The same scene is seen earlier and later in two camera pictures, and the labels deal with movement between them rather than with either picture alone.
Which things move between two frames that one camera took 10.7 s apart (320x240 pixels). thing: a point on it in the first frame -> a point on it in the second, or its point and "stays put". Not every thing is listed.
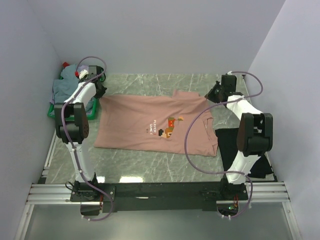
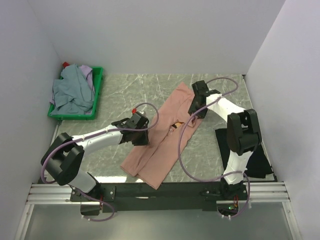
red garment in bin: (65, 64) stays put
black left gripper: (99, 94) -> (144, 141)
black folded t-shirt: (227, 138) stays put
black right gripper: (210, 96) -> (192, 108)
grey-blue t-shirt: (63, 87) stays put
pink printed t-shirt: (179, 124) -> (170, 134)
